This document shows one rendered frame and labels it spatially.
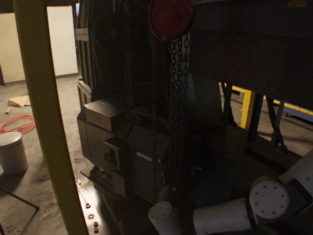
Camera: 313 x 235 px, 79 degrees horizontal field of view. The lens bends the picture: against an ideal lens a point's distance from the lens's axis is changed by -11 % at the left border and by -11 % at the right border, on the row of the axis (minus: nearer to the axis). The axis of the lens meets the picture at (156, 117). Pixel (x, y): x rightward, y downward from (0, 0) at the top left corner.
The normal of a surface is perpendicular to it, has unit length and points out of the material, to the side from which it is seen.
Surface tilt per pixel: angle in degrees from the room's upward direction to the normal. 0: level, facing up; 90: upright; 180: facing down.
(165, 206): 26
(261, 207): 59
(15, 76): 90
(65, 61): 90
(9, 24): 90
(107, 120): 90
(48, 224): 0
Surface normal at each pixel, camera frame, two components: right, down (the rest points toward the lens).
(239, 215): -0.46, -0.33
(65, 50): 0.51, 0.33
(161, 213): -0.43, -0.86
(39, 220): 0.00, -0.92
